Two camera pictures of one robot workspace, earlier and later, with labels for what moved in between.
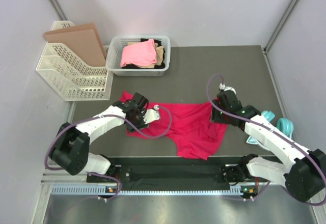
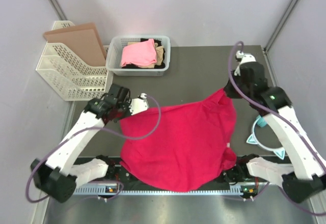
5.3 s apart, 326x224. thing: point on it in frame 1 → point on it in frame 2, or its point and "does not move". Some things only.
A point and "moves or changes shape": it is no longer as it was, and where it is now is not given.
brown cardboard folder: (84, 39) does not move
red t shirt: (196, 135) moves or changes shape
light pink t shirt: (141, 54) does not move
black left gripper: (141, 125) → (127, 103)
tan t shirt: (159, 54) does not move
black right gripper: (215, 117) → (228, 89)
